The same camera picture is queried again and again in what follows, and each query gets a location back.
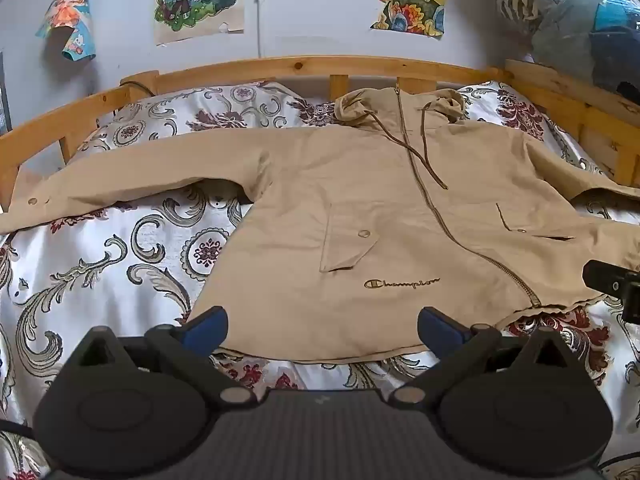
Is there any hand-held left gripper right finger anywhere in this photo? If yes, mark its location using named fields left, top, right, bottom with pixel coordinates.
left=392, top=306, right=577, bottom=406

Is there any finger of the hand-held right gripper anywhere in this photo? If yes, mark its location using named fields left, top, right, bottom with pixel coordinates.
left=582, top=259, right=640, bottom=324

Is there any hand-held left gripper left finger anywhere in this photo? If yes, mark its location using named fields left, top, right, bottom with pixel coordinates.
left=65, top=307, right=259, bottom=406

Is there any tan hooded zip jacket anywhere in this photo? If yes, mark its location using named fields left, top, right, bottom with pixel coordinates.
left=0, top=86, right=640, bottom=365

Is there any clear plastic bag of clothes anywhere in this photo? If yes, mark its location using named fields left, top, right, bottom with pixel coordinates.
left=475, top=0, right=640, bottom=106

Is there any white floral bed sheet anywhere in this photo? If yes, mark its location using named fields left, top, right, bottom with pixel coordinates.
left=0, top=80, right=640, bottom=480

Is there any peeling orange cartoon poster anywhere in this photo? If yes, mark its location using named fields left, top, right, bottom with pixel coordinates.
left=35, top=0, right=95, bottom=62

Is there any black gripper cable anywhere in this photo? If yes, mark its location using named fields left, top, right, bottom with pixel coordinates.
left=0, top=419, right=37, bottom=442
left=598, top=452, right=640, bottom=472

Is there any thin black cable on bed frame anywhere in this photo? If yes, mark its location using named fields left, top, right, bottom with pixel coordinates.
left=119, top=79, right=157, bottom=97

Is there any wooden bed frame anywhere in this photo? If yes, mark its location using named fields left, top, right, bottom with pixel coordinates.
left=0, top=56, right=640, bottom=211

